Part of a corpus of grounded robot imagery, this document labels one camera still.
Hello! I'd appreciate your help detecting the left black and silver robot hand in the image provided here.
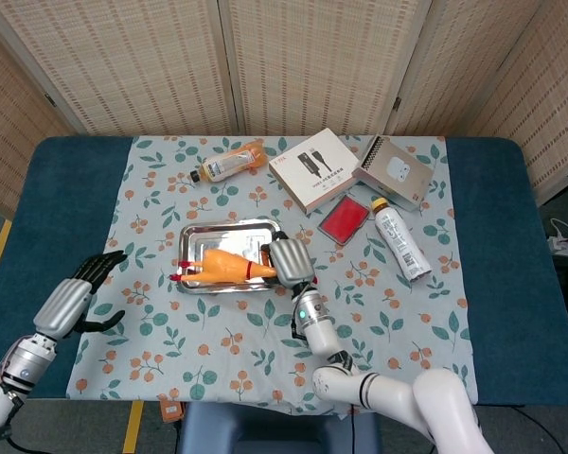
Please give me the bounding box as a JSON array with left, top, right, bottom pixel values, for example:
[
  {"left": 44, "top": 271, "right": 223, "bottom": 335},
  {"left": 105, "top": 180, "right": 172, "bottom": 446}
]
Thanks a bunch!
[{"left": 32, "top": 249, "right": 127, "bottom": 341}]

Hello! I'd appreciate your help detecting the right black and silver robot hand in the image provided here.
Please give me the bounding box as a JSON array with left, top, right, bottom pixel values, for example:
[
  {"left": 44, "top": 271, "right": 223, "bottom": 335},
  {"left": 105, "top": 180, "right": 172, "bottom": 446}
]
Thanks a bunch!
[{"left": 259, "top": 230, "right": 319, "bottom": 290}]

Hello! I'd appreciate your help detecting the yellow rubber chicken toy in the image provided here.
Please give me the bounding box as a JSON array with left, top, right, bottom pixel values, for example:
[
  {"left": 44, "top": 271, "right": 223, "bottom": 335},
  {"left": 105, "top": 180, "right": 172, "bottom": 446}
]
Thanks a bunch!
[{"left": 169, "top": 249, "right": 279, "bottom": 288}]

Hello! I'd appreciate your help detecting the silver metal tray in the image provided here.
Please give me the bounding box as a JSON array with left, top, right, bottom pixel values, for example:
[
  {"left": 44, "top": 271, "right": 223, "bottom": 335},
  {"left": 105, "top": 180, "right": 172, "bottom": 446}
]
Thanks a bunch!
[{"left": 178, "top": 218, "right": 288, "bottom": 295}]

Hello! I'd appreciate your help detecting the floral print tablecloth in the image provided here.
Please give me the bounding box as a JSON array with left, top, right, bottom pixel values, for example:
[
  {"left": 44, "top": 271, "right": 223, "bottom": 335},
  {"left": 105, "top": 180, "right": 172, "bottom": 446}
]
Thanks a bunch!
[{"left": 64, "top": 135, "right": 479, "bottom": 420}]

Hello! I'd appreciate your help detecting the red ink pad case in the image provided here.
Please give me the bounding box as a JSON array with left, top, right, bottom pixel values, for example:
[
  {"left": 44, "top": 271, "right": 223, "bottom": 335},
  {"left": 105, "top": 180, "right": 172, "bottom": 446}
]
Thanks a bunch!
[{"left": 316, "top": 192, "right": 371, "bottom": 246}]

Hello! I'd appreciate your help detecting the dark blue table cover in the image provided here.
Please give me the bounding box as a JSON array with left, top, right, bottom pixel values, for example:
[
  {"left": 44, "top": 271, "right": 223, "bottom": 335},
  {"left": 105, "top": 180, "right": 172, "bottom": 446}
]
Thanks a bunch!
[{"left": 0, "top": 135, "right": 568, "bottom": 408}]

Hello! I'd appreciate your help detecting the white bottle with yellow cap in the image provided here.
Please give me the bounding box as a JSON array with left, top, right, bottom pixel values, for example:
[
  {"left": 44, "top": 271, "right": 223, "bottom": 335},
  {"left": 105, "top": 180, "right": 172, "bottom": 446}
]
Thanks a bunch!
[{"left": 369, "top": 197, "right": 433, "bottom": 285}]

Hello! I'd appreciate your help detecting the orange juice plastic bottle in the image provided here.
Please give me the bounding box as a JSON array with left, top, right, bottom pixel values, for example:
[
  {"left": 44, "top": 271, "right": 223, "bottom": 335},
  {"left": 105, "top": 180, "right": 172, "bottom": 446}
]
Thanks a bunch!
[{"left": 189, "top": 138, "right": 270, "bottom": 186}]

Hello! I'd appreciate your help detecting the grey charger box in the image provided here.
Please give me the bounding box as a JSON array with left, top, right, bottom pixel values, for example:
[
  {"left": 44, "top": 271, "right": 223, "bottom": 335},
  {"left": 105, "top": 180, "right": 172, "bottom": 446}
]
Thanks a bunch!
[{"left": 351, "top": 134, "right": 435, "bottom": 213}]

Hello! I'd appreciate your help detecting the small orange tag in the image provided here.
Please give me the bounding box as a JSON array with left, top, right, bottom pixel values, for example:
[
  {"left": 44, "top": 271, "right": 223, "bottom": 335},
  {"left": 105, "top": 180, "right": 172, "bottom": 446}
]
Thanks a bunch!
[{"left": 158, "top": 395, "right": 186, "bottom": 423}]

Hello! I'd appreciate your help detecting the blue padded seat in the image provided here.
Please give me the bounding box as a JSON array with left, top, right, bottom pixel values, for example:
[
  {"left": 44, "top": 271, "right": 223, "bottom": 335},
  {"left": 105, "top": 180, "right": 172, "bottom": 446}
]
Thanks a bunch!
[{"left": 177, "top": 401, "right": 382, "bottom": 454}]

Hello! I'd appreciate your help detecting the woven folding screen panel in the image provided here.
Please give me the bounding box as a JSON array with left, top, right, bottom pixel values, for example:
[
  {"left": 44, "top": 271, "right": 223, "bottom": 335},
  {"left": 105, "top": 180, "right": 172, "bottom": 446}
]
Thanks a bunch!
[
  {"left": 217, "top": 0, "right": 432, "bottom": 138},
  {"left": 468, "top": 0, "right": 568, "bottom": 204},
  {"left": 0, "top": 0, "right": 240, "bottom": 138},
  {"left": 382, "top": 0, "right": 545, "bottom": 138},
  {"left": 0, "top": 18, "right": 75, "bottom": 221}
]

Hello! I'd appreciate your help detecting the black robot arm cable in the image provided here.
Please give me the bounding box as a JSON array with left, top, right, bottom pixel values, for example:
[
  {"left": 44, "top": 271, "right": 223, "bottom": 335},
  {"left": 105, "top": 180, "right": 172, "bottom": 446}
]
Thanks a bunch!
[{"left": 289, "top": 311, "right": 309, "bottom": 342}]

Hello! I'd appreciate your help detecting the white cable product box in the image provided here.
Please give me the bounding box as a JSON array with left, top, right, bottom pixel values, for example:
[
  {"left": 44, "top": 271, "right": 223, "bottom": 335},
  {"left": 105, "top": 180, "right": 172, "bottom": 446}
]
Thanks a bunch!
[{"left": 268, "top": 127, "right": 364, "bottom": 215}]

